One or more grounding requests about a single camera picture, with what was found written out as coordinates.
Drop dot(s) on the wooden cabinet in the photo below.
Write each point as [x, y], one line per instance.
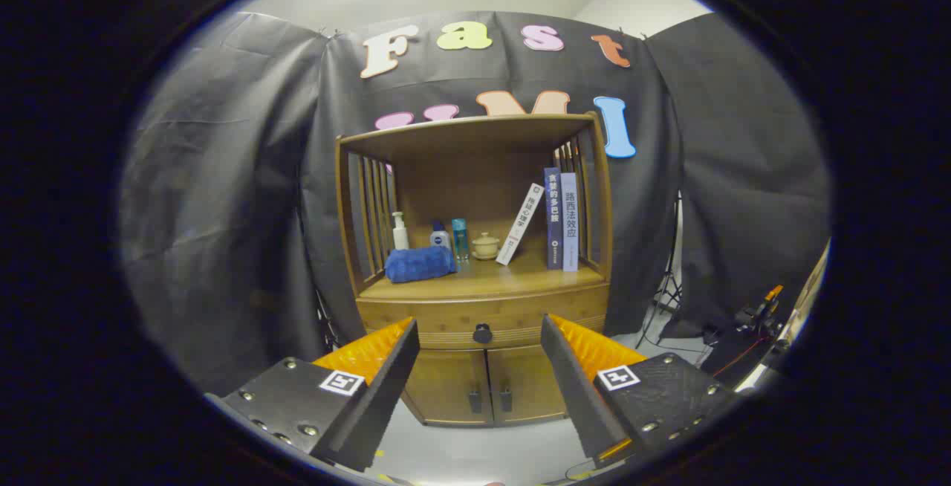
[461, 174]

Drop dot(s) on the black light stand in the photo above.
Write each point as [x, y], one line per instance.
[672, 289]

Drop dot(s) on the white pump bottle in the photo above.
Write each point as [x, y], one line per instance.
[400, 237]

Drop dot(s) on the wooden countertop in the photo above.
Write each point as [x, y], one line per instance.
[483, 278]

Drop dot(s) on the black device with orange tip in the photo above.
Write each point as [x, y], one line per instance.
[735, 352]

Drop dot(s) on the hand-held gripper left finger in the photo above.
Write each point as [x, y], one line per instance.
[379, 404]

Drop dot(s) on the dark blue book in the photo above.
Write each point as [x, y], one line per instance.
[553, 218]

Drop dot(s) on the wooden cabinet door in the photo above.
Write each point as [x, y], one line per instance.
[446, 389]
[524, 386]

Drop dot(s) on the white lotion bottle blue cap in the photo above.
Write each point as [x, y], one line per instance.
[440, 237]

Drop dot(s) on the clear blue bottle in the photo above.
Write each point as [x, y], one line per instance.
[461, 241]

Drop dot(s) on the white book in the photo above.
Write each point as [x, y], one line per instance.
[520, 226]

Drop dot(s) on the cream lidded teacup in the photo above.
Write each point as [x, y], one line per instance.
[487, 248]

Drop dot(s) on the blue rolled towel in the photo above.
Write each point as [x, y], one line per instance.
[416, 264]

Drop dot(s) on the pale lavender book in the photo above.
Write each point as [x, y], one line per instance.
[570, 226]

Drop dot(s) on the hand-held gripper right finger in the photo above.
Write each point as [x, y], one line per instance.
[576, 397]

